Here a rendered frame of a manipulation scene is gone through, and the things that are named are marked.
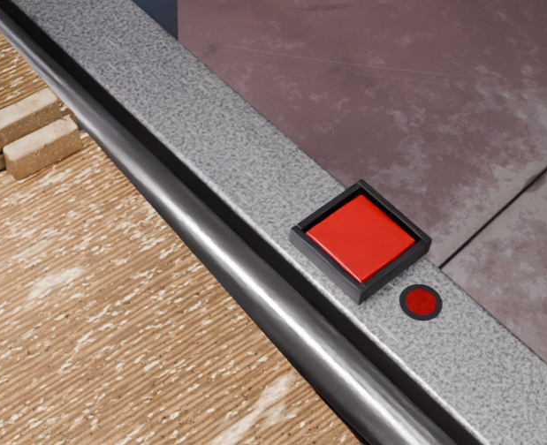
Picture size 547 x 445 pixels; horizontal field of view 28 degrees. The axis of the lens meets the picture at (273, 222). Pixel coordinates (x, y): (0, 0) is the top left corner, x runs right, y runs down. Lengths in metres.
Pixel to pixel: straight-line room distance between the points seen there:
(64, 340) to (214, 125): 0.24
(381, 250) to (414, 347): 0.08
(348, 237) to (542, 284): 1.19
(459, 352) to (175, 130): 0.29
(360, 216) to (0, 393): 0.29
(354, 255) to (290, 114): 1.35
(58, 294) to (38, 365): 0.06
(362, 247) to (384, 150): 1.30
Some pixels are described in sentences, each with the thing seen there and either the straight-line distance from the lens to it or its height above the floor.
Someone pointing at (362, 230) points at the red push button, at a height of 0.93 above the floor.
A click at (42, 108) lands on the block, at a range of 0.87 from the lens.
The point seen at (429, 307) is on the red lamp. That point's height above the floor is 0.92.
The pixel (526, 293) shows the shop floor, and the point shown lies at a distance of 1.98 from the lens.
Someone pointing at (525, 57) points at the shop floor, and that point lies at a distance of 2.36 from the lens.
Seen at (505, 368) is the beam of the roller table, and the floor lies 0.92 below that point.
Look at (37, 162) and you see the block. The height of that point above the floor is 0.95.
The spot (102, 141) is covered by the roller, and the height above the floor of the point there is 0.92.
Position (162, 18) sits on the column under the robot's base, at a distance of 1.46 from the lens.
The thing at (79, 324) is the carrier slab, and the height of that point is 0.94.
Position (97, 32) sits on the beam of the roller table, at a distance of 0.99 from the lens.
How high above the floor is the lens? 1.60
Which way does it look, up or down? 53 degrees down
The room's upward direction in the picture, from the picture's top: 5 degrees clockwise
